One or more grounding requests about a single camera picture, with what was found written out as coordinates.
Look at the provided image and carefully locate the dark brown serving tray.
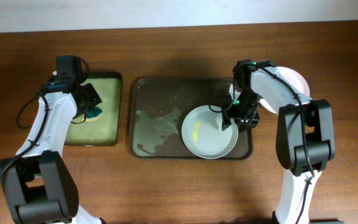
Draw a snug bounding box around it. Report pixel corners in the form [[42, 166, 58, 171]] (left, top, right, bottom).
[[129, 77, 253, 160]]

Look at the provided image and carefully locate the black soapy water tray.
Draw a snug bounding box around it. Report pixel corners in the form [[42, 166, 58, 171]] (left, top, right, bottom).
[[65, 72, 122, 146]]

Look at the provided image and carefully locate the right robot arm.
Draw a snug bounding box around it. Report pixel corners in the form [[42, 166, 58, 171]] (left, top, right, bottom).
[[220, 59, 335, 223]]

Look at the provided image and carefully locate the green yellow sponge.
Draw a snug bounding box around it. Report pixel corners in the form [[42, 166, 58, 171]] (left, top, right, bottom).
[[85, 106, 103, 122]]

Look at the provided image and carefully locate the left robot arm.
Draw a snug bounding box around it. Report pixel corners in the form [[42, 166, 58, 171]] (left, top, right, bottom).
[[0, 55, 104, 223]]

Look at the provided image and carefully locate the pale grey plate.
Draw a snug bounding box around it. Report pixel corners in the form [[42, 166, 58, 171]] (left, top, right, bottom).
[[181, 105, 239, 159]]

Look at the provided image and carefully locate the white plate top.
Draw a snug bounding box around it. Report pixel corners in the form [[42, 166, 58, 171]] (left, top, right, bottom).
[[259, 67, 310, 114]]

